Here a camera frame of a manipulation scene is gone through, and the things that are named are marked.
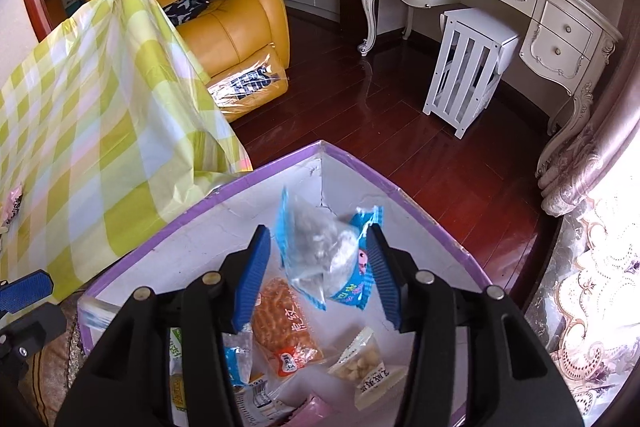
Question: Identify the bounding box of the purple white cardboard box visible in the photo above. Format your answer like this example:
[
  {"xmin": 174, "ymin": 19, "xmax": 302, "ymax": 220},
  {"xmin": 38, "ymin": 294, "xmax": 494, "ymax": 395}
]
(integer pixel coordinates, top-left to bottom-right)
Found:
[{"xmin": 77, "ymin": 141, "xmax": 493, "ymax": 427}]

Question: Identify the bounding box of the dark patterned cushion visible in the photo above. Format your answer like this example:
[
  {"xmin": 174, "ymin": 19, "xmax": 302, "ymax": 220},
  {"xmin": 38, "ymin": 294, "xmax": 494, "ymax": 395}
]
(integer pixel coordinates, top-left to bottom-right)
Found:
[{"xmin": 162, "ymin": 0, "xmax": 211, "ymax": 28}]

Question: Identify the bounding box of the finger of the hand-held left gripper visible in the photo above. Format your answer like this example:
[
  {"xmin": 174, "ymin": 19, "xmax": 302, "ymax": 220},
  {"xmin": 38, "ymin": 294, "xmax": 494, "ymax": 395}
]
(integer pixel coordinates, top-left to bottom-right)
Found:
[
  {"xmin": 0, "ymin": 271, "xmax": 55, "ymax": 315},
  {"xmin": 0, "ymin": 303, "xmax": 68, "ymax": 383}
]

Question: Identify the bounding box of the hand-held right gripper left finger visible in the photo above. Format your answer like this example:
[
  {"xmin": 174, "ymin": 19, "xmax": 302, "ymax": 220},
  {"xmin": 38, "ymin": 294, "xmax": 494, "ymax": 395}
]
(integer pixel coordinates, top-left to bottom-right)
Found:
[{"xmin": 55, "ymin": 224, "xmax": 273, "ymax": 427}]

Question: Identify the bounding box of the blue pig-print cake packet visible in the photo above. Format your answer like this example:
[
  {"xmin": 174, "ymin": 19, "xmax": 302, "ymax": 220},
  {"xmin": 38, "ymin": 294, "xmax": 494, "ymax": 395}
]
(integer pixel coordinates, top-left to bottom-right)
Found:
[
  {"xmin": 222, "ymin": 329, "xmax": 256, "ymax": 388},
  {"xmin": 275, "ymin": 186, "xmax": 385, "ymax": 313}
]

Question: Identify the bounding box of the striped brown towel blanket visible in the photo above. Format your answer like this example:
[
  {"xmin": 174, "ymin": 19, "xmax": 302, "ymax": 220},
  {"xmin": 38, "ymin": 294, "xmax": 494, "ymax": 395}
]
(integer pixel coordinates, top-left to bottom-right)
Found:
[{"xmin": 17, "ymin": 292, "xmax": 88, "ymax": 427}]

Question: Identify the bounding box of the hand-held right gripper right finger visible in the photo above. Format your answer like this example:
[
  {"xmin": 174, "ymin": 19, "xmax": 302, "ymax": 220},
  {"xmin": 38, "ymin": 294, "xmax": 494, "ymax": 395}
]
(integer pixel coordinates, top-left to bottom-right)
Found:
[{"xmin": 365, "ymin": 224, "xmax": 586, "ymax": 427}]

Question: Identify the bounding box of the white slatted stool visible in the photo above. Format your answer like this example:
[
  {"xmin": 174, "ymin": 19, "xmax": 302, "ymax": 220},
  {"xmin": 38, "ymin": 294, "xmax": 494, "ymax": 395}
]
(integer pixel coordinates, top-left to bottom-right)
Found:
[{"xmin": 422, "ymin": 7, "xmax": 521, "ymax": 140}]

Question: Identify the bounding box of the silver lace bedspread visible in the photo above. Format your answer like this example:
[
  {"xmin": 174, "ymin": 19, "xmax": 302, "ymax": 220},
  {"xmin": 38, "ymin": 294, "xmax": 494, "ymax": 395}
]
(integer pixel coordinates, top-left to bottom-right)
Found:
[{"xmin": 520, "ymin": 202, "xmax": 640, "ymax": 418}]

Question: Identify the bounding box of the white nut snack packet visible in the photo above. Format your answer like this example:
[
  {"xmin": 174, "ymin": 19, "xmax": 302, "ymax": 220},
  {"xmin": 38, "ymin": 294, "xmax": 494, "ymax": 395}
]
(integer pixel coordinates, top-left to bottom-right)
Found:
[{"xmin": 327, "ymin": 326, "xmax": 408, "ymax": 410}]

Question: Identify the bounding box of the green checked tablecloth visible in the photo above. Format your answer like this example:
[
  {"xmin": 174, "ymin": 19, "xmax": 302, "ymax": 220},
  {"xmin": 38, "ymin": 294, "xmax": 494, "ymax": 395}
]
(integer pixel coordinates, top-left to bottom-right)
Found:
[{"xmin": 0, "ymin": 0, "xmax": 253, "ymax": 303}]

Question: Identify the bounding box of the yellow leather armchair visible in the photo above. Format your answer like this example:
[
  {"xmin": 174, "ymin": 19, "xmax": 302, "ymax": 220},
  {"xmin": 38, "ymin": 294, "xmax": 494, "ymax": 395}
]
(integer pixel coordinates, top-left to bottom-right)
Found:
[{"xmin": 82, "ymin": 0, "xmax": 291, "ymax": 122}]

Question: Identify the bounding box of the orange label bread packet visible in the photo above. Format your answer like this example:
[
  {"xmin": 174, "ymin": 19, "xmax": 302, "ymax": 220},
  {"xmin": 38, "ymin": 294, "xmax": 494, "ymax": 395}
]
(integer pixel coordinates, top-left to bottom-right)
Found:
[{"xmin": 250, "ymin": 277, "xmax": 323, "ymax": 378}]

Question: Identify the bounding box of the green white cake packet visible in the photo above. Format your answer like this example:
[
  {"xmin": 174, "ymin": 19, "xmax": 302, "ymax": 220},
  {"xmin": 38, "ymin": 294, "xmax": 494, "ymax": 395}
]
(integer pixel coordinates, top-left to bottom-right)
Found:
[{"xmin": 167, "ymin": 327, "xmax": 186, "ymax": 413}]

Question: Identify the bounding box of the pink patterned curtain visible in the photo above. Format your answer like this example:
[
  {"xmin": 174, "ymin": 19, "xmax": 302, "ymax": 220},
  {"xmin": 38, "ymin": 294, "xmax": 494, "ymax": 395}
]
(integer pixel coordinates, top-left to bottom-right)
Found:
[{"xmin": 537, "ymin": 52, "xmax": 640, "ymax": 218}]

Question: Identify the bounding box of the pink snack packet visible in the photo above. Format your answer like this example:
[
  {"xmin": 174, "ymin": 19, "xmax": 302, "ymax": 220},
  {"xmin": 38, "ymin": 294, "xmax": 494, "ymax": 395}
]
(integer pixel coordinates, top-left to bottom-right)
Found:
[
  {"xmin": 0, "ymin": 184, "xmax": 25, "ymax": 228},
  {"xmin": 287, "ymin": 394, "xmax": 333, "ymax": 427}
]

